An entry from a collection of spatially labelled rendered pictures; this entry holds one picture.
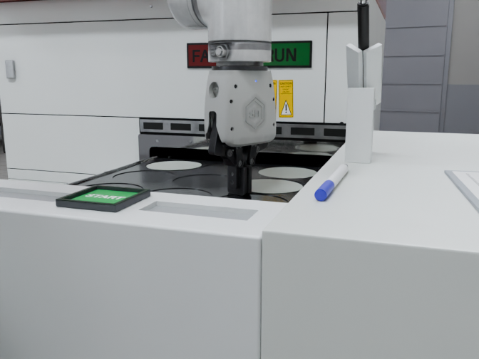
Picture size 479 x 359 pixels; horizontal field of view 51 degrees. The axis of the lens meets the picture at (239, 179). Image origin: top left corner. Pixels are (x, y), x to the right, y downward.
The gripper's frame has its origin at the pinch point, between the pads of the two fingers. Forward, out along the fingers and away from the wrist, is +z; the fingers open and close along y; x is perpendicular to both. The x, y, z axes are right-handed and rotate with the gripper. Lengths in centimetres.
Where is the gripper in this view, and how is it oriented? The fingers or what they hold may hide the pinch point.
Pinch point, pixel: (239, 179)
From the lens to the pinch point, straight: 69.7
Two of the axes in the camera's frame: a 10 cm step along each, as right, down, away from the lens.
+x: -7.2, -1.4, 6.8
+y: 7.0, -1.5, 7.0
